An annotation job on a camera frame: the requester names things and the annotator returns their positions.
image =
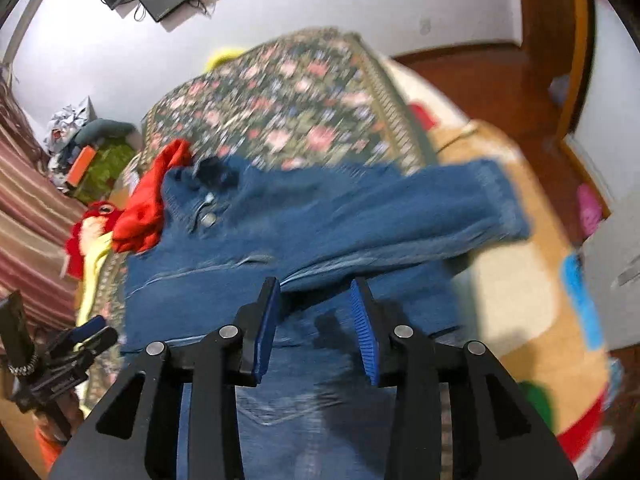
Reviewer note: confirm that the beige printed bed sheet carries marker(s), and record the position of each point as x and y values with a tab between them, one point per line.
510	310

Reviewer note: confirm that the striped red curtain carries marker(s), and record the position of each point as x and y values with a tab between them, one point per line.
30	200

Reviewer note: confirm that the yellow cloth lump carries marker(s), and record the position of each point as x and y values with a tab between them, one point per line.
222	56

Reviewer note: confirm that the pile of crumpled printed cloth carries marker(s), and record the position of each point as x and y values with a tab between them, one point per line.
65	125

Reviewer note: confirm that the green patterned cloth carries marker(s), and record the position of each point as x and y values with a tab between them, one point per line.
102	167

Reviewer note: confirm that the grey cabinet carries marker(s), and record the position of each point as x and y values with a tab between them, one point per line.
615	270

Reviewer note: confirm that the teal pillow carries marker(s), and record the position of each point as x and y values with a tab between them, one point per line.
107	130

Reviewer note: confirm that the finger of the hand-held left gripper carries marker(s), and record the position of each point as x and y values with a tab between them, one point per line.
90	326
100	338

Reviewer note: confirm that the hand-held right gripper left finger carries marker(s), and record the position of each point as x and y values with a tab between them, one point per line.
264	330

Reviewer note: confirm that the red cloth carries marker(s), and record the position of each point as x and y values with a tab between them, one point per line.
147	200

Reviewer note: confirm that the floral printed blanket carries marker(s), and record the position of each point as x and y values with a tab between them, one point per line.
280	105

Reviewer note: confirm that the orange box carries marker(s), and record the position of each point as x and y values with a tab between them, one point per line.
81	164

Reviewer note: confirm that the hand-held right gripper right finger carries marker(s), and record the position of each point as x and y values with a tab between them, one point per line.
364	332

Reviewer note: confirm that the red plush toy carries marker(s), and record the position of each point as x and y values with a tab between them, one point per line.
87	232

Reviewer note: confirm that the wooden door frame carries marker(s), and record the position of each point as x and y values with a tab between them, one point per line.
575	60

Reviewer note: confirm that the blue denim jeans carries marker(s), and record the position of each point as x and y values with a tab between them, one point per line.
310	220

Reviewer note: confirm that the pink object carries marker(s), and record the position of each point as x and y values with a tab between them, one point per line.
589	210

